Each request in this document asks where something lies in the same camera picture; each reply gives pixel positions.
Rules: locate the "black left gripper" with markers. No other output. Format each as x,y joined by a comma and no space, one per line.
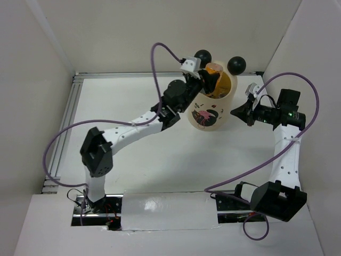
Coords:
210,80

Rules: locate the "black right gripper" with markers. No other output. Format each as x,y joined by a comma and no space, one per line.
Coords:
245,113

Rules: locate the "small orange plastic bottle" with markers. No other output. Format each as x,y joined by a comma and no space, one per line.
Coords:
215,71

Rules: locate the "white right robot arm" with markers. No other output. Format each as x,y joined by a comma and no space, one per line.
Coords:
281,197

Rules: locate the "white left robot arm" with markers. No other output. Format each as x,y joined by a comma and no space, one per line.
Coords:
99,147

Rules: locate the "cream bin with black ears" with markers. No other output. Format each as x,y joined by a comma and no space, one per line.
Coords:
209,111

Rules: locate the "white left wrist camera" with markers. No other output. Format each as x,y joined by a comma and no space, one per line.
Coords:
190,65

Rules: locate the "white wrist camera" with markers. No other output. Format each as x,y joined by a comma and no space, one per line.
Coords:
190,65
253,92

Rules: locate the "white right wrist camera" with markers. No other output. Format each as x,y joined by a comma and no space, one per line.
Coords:
253,92

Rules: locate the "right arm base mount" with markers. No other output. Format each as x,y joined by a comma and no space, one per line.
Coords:
230,210

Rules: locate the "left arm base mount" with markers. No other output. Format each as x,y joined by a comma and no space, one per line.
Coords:
106,212

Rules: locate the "aluminium frame rail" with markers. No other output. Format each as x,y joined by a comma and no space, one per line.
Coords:
56,148

